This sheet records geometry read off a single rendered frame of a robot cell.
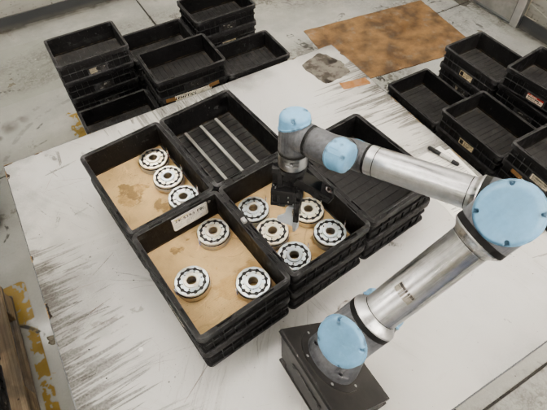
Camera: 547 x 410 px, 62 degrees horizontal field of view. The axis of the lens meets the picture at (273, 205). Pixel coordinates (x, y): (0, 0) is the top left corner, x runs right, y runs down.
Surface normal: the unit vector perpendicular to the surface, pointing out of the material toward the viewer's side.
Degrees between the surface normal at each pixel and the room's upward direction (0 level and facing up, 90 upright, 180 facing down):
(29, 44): 0
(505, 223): 41
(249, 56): 0
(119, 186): 0
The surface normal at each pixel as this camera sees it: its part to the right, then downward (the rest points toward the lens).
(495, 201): -0.43, -0.04
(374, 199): -0.02, -0.61
